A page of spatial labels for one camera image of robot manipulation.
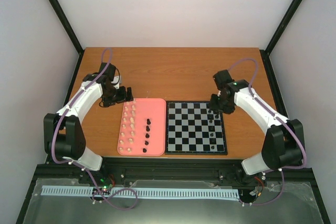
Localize pink plastic tray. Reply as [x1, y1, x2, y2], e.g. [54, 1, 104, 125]
[117, 98, 166, 157]

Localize left controller board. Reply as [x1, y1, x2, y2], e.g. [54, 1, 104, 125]
[100, 174, 116, 192]

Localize purple cable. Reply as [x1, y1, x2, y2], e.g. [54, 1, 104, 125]
[225, 58, 308, 207]
[51, 47, 139, 211]

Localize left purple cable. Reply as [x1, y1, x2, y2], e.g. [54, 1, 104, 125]
[51, 47, 139, 211]

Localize black aluminium frame rail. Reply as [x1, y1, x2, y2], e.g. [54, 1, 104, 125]
[17, 157, 330, 223]

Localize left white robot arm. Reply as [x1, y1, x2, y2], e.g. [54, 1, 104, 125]
[43, 62, 133, 184]

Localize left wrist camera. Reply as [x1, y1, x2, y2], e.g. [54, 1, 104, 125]
[111, 75, 122, 89]

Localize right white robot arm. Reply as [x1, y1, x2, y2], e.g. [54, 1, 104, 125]
[209, 70, 307, 175]

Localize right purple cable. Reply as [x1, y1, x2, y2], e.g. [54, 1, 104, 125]
[225, 58, 308, 207]

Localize black white chessboard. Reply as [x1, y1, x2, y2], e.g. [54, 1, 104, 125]
[165, 101, 228, 155]

